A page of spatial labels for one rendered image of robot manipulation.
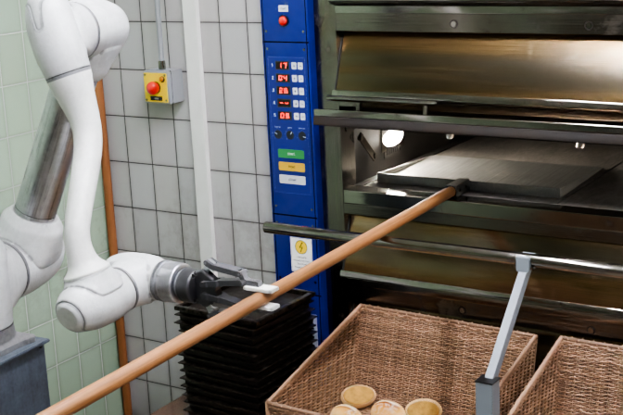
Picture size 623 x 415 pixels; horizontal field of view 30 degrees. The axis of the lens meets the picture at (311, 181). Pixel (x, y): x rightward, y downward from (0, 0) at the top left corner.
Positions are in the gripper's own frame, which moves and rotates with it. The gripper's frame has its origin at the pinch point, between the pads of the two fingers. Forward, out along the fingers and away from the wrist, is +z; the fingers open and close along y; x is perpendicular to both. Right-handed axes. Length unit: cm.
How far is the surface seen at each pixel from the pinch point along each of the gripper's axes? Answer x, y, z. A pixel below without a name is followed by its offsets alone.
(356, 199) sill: -89, 3, -29
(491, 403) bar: -28, 27, 39
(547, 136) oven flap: -74, -22, 34
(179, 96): -86, -24, -88
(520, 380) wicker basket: -74, 42, 26
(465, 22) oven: -88, -47, 6
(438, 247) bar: -51, 2, 15
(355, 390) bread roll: -74, 54, -23
